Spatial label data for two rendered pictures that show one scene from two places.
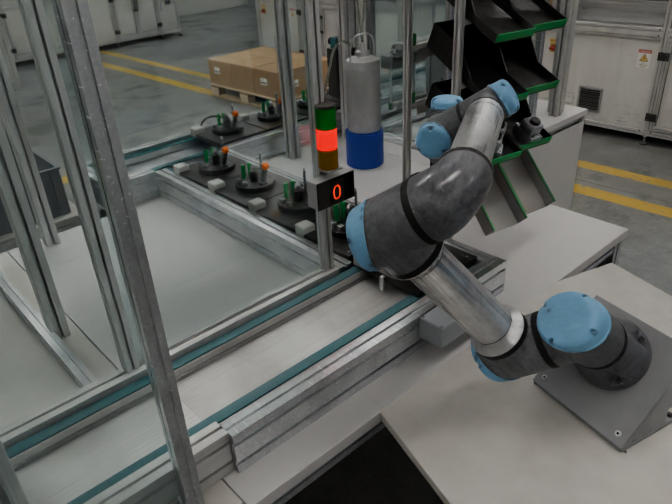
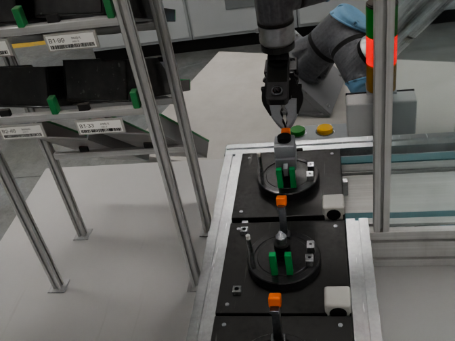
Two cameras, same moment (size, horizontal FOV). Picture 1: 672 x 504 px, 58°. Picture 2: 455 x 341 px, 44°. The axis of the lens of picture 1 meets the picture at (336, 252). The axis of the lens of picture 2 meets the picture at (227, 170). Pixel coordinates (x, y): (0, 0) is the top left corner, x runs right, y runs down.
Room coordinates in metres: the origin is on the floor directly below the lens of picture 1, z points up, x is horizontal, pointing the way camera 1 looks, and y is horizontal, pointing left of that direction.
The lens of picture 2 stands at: (2.13, 0.52, 1.76)
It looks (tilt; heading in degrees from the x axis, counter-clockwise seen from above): 36 degrees down; 234
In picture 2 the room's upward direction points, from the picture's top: 11 degrees counter-clockwise
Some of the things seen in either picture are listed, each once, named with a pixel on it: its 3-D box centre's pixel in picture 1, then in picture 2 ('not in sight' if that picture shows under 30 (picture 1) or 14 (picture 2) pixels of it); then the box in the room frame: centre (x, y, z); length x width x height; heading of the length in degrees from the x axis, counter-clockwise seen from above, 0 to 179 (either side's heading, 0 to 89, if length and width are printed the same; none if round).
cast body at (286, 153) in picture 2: not in sight; (285, 151); (1.44, -0.21, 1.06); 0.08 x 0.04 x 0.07; 41
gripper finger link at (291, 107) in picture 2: not in sight; (291, 108); (1.36, -0.26, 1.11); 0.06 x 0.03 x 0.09; 41
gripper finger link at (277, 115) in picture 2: not in sight; (277, 109); (1.38, -0.29, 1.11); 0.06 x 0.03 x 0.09; 41
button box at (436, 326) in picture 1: (457, 314); (325, 140); (1.22, -0.29, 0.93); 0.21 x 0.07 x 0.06; 131
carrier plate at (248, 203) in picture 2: (414, 260); (288, 184); (1.44, -0.21, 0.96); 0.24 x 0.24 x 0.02; 41
